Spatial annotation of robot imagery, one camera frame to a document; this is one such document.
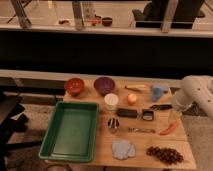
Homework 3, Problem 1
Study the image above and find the black brush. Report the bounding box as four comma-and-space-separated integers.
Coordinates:
150, 104, 172, 111

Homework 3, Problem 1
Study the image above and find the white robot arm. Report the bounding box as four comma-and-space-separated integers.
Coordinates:
168, 75, 213, 123

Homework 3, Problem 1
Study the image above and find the white paper cup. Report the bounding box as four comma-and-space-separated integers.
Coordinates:
104, 93, 119, 111

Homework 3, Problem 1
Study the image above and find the small black square box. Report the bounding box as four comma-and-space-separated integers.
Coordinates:
141, 109, 154, 121

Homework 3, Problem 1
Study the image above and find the dark grape bunch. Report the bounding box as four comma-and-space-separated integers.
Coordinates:
146, 146, 184, 165

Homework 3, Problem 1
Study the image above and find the orange round fruit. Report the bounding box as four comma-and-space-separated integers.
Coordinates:
127, 93, 137, 105

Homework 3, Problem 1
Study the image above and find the black rectangular case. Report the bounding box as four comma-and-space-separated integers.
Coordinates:
116, 108, 137, 118

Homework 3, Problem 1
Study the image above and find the light blue sponge cloth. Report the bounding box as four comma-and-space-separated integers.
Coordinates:
112, 140, 136, 160

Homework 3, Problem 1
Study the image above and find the purple bowl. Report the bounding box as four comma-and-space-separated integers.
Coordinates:
94, 77, 115, 96

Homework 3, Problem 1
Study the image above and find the red bowl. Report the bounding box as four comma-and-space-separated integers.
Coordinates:
64, 78, 85, 97

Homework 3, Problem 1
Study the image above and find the green plastic tray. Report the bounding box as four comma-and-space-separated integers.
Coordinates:
39, 101, 99, 163

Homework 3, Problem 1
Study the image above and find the background dark bowl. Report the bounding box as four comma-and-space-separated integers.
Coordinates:
102, 17, 113, 27

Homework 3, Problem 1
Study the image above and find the black chair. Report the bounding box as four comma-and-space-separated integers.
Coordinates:
0, 90, 41, 171

